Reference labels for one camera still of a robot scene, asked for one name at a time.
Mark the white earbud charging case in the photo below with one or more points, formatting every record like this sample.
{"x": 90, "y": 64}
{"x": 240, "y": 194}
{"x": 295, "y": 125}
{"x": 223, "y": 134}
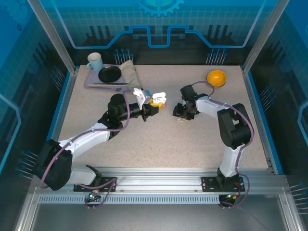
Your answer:
{"x": 158, "y": 94}

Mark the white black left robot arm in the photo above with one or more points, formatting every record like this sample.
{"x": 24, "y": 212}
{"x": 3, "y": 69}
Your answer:
{"x": 86, "y": 134}

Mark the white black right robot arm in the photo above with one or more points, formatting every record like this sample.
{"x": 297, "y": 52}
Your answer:
{"x": 209, "y": 106}

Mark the wooden flat stick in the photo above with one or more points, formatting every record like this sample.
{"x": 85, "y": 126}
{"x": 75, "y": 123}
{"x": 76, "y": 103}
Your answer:
{"x": 101, "y": 85}

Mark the black round plate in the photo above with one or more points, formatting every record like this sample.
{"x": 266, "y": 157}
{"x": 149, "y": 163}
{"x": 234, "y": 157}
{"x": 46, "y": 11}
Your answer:
{"x": 109, "y": 74}

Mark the beige folded cloth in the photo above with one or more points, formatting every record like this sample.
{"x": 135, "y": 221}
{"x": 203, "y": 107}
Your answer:
{"x": 128, "y": 72}

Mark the lavender plastic tray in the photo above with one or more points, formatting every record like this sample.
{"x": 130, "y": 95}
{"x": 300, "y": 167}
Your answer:
{"x": 92, "y": 79}

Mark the woven round coaster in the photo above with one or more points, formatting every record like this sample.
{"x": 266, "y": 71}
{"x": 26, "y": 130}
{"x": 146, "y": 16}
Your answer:
{"x": 220, "y": 86}

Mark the orange bowl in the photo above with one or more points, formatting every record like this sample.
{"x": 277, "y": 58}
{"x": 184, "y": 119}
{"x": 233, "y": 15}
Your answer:
{"x": 216, "y": 77}

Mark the light blue mug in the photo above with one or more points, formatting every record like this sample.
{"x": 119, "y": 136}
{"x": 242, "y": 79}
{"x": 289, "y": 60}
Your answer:
{"x": 96, "y": 63}

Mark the blue table edge trim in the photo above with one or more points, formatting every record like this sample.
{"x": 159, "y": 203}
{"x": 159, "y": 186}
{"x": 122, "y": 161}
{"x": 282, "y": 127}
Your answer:
{"x": 261, "y": 108}
{"x": 57, "y": 109}

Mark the small LED connector board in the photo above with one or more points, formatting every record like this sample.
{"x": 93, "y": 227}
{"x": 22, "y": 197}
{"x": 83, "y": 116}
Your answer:
{"x": 231, "y": 196}
{"x": 92, "y": 196}

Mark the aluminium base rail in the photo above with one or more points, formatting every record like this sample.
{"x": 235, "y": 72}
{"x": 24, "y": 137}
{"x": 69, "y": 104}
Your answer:
{"x": 158, "y": 180}

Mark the black right mount plate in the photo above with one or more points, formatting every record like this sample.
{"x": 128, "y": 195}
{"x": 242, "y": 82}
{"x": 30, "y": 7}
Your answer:
{"x": 209, "y": 184}

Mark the black mount plate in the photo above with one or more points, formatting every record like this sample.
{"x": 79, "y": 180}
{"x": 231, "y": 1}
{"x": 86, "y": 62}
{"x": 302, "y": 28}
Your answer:
{"x": 78, "y": 187}
{"x": 209, "y": 184}

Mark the black left mount plate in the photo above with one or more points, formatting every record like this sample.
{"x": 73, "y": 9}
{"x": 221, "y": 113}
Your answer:
{"x": 78, "y": 187}

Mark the aluminium frame post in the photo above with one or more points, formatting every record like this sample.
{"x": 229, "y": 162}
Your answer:
{"x": 55, "y": 36}
{"x": 264, "y": 36}

